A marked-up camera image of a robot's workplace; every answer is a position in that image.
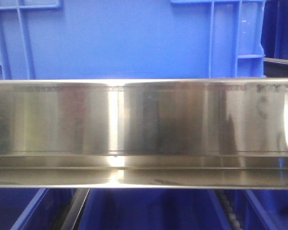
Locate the large blue plastic bin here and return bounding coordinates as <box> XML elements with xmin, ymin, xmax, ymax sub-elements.
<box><xmin>0</xmin><ymin>0</ymin><xmax>265</xmax><ymax>80</ymax></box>

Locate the lower middle blue bin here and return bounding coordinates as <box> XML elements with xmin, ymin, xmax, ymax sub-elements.
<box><xmin>78</xmin><ymin>188</ymin><xmax>231</xmax><ymax>230</ymax></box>

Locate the white roller track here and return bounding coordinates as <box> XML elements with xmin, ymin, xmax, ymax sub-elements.
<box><xmin>215</xmin><ymin>189</ymin><xmax>243</xmax><ymax>230</ymax></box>

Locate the lower right blue bin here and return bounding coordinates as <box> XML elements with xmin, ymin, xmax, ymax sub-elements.
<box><xmin>230</xmin><ymin>190</ymin><xmax>288</xmax><ymax>230</ymax></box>

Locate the dark blue bin at right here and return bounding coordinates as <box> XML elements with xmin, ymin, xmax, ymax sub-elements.
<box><xmin>262</xmin><ymin>0</ymin><xmax>288</xmax><ymax>60</ymax></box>

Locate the lower left blue bin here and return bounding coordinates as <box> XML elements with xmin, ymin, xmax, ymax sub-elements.
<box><xmin>0</xmin><ymin>188</ymin><xmax>76</xmax><ymax>230</ymax></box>

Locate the stainless steel shelf rail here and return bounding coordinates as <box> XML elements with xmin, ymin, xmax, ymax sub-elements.
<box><xmin>0</xmin><ymin>78</ymin><xmax>288</xmax><ymax>189</ymax></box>

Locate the black shelf divider rail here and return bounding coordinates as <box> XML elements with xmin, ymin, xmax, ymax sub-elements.
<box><xmin>51</xmin><ymin>188</ymin><xmax>90</xmax><ymax>230</ymax></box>

